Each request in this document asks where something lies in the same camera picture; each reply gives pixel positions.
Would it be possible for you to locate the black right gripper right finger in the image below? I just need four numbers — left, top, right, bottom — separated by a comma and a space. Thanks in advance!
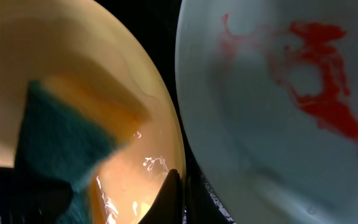
139, 169, 183, 224

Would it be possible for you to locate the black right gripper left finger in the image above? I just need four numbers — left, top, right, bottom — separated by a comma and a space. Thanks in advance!
0, 167, 73, 224

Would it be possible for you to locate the green and yellow sponge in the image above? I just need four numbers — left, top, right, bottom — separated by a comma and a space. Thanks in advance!
14, 75, 150, 223

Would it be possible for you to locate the yellow plate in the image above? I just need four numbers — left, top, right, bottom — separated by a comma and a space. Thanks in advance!
0, 1, 184, 223

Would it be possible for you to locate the green plate with big stain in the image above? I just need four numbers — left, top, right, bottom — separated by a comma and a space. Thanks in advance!
175, 0, 358, 223

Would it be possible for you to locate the round black tray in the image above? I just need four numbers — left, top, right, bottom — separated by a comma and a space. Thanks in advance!
97, 0, 233, 224

